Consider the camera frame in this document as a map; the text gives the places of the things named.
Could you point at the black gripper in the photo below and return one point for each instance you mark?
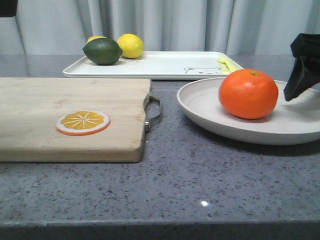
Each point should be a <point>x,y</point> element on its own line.
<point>306,70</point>

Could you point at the white round plate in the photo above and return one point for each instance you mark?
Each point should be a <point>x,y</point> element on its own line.
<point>291,122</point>

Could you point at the orange fruit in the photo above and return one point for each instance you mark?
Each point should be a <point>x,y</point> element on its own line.
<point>248,94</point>

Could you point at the white rectangular tray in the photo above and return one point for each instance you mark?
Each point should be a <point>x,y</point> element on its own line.
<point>155,65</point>

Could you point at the yellow plastic fork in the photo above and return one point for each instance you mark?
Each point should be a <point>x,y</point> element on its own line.
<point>227,65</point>

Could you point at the yellow lemon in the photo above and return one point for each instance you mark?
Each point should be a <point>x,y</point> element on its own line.
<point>132,46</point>
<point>94,38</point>

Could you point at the green lime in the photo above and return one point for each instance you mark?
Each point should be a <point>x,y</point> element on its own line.
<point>103,51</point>

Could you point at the rear yellow lemon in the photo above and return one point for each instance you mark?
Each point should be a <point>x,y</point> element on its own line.
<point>94,38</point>

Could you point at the orange slice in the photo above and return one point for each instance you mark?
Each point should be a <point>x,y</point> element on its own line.
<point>82,122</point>

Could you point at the grey curtain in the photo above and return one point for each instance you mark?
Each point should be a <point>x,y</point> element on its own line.
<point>160,26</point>

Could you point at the wooden cutting board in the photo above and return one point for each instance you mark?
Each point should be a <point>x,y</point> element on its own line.
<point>31,106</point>

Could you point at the metal cutting board handle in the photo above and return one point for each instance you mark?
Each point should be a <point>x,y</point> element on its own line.
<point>153,112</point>

